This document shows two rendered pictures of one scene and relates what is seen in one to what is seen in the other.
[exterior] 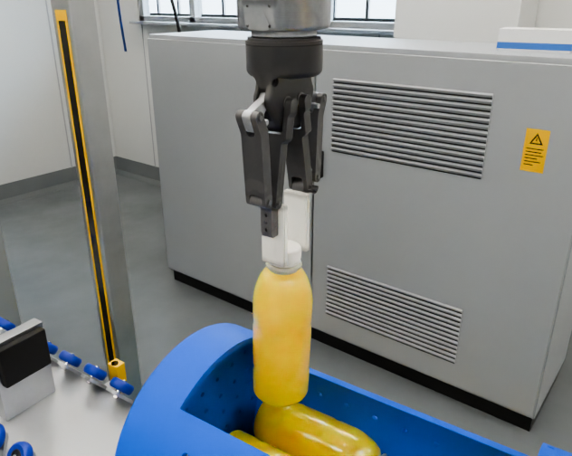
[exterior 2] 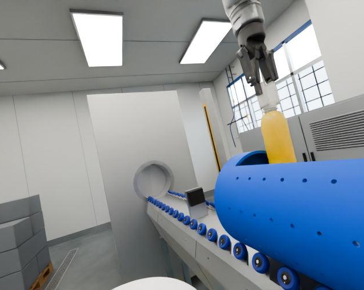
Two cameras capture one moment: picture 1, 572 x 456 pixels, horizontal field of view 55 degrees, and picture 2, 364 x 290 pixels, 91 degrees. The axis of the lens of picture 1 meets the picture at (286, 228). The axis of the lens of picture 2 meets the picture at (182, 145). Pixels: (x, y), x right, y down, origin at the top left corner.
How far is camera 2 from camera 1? 0.36 m
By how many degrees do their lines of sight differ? 41
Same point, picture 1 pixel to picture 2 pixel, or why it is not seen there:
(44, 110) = (213, 168)
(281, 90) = (251, 43)
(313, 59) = (259, 27)
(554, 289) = not seen: outside the picture
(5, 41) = (203, 151)
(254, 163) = (245, 65)
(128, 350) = not seen: hidden behind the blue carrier
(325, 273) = not seen: hidden behind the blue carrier
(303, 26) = (252, 17)
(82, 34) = (210, 108)
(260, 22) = (238, 25)
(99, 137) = (217, 137)
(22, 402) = (197, 214)
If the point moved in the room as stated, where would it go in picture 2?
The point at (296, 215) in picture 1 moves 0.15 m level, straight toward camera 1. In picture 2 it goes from (271, 91) to (262, 79)
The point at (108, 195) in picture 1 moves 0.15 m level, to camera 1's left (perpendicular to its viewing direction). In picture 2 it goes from (222, 155) to (203, 159)
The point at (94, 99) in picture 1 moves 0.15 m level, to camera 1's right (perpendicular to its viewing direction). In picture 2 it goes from (215, 125) to (236, 119)
